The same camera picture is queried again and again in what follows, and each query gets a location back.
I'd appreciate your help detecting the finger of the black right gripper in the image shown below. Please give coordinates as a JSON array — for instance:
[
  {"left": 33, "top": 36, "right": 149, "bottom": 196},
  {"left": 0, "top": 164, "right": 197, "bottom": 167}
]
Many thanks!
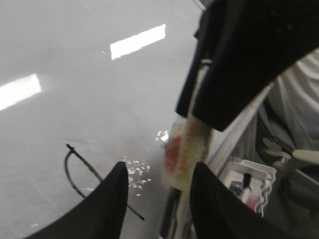
[
  {"left": 175, "top": 26, "right": 214, "bottom": 117},
  {"left": 192, "top": 0, "right": 319, "bottom": 131}
]

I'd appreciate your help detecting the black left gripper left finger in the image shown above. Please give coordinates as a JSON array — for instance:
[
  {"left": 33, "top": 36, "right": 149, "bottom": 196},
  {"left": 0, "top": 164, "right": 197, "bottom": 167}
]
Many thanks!
[{"left": 26, "top": 162, "right": 128, "bottom": 239}]

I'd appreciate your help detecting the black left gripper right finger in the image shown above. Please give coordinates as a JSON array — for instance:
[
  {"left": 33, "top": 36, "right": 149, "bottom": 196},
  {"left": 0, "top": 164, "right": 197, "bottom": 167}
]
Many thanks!
[{"left": 190, "top": 162, "right": 319, "bottom": 239}]

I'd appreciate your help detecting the white whiteboard marker with tape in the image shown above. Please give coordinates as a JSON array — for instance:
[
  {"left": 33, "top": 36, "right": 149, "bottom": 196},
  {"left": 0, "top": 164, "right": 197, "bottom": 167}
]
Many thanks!
[{"left": 158, "top": 59, "right": 212, "bottom": 239}]

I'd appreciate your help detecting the black marker in package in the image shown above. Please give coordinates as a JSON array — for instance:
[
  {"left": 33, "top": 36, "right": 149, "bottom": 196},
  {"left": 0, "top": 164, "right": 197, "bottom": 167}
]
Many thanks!
[{"left": 240, "top": 173, "right": 252, "bottom": 204}]

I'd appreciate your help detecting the white plastic marker package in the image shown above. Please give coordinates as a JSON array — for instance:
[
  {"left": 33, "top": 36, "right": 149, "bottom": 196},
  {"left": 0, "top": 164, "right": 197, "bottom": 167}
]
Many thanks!
[{"left": 219, "top": 157, "right": 277, "bottom": 217}]

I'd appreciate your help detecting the white plastic sheet cover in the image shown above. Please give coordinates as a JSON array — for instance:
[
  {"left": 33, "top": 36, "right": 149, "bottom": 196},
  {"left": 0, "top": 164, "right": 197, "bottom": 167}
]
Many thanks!
[{"left": 258, "top": 49, "right": 319, "bottom": 153}]

